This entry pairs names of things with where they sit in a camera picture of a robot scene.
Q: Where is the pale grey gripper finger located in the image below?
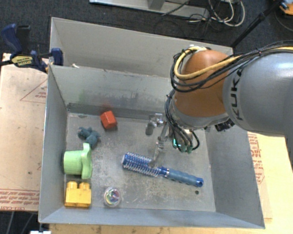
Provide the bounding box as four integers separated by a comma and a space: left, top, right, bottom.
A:
151, 142, 166, 168
145, 111, 165, 138

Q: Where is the brown cardboard board red print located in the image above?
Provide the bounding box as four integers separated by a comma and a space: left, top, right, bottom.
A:
0, 52, 290, 234

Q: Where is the yellow toy brick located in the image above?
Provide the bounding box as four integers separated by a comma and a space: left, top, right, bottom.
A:
64, 180, 94, 210

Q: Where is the dark teal toy animal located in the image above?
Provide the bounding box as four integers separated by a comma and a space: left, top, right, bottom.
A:
76, 125, 103, 150

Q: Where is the grey metal bin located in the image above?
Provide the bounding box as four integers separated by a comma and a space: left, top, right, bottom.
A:
26, 16, 288, 234

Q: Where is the light green plastic cup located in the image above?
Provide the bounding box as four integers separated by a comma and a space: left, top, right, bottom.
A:
61, 140, 96, 181

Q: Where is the red-orange house-shaped block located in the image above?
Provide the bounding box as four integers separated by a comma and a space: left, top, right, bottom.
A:
98, 109, 119, 131

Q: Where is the blue hair brush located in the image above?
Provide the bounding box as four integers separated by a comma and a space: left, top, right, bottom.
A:
119, 151, 207, 189

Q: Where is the clear glass ball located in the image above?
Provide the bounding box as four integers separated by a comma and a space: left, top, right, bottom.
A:
102, 186, 124, 209

